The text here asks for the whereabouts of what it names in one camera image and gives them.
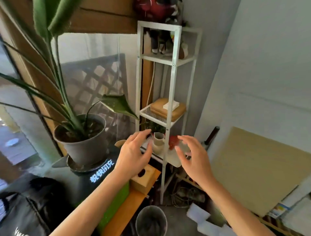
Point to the red plush toy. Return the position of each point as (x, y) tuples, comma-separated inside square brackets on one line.
[(155, 9)]

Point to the green box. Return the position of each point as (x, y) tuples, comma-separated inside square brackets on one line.
[(114, 206)]

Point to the black box with white print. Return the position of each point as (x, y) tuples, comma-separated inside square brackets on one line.
[(85, 180)]

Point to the orange wooden board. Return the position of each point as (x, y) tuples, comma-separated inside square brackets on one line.
[(128, 201)]

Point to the person's right thumb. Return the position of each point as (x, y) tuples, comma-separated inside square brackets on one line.
[(179, 155)]

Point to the grey plant pot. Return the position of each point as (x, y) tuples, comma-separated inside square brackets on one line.
[(83, 145)]

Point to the person's right hand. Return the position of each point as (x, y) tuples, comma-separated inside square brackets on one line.
[(196, 163)]

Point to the beige ceramic vase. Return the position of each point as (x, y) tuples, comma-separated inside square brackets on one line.
[(158, 143)]

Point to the white tray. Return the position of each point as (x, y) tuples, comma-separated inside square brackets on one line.
[(175, 155)]

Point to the red round ornament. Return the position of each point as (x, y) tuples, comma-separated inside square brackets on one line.
[(173, 142)]

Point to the black bag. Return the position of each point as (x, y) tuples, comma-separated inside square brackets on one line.
[(26, 209)]

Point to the wooden tissue box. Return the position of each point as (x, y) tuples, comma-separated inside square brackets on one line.
[(167, 109)]

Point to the grey waste bin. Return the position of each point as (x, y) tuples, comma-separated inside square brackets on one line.
[(151, 222)]

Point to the green potted plant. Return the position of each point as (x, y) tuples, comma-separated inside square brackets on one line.
[(58, 68)]

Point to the person's left thumb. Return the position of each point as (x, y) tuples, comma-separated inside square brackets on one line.
[(148, 152)]

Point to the person's left hand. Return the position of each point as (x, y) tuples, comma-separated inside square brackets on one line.
[(131, 155)]

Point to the person's left forearm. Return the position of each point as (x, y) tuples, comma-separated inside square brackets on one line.
[(97, 206)]

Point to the wooden lattice fence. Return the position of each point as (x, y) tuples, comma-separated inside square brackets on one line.
[(94, 82)]

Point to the white metal shelf rack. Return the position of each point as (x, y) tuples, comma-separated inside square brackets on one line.
[(167, 97)]

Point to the small green plant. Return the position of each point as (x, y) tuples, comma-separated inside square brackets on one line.
[(153, 126)]

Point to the white paper packet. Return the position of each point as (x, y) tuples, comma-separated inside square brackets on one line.
[(198, 211)]

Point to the wooden box with hole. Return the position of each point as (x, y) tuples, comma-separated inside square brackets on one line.
[(143, 178)]

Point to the person's right forearm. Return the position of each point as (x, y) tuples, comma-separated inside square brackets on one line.
[(233, 209)]

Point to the grey pot saucer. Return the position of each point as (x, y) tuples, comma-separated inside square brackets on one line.
[(85, 166)]

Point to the beige flat board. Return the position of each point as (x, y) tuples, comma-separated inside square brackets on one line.
[(257, 170)]

